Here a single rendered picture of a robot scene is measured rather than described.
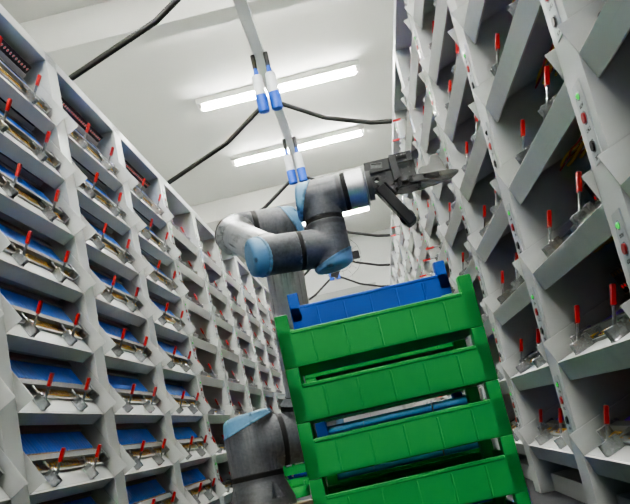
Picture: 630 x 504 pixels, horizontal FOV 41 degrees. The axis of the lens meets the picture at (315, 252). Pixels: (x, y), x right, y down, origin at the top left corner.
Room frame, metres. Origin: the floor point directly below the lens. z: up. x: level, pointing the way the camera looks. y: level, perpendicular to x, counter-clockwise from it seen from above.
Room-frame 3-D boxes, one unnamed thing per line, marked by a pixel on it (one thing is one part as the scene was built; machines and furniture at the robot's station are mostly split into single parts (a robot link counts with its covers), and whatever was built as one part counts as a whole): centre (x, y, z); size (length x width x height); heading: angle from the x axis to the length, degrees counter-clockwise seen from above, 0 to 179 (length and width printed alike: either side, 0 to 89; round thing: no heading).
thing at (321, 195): (1.87, -0.04, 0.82); 0.12 x 0.09 x 0.10; 88
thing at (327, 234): (1.86, -0.03, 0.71); 0.12 x 0.09 x 0.12; 105
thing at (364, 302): (1.63, -0.08, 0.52); 0.30 x 0.20 x 0.08; 91
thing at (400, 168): (1.86, -0.21, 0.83); 0.12 x 0.08 x 0.09; 88
